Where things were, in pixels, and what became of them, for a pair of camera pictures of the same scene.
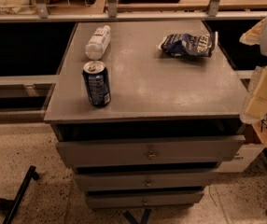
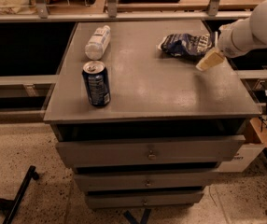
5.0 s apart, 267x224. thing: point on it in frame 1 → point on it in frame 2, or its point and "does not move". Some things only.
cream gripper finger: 265,90 → 232,40
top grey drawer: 209,150 does not move
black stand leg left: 12,206 does not move
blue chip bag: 189,44 does not move
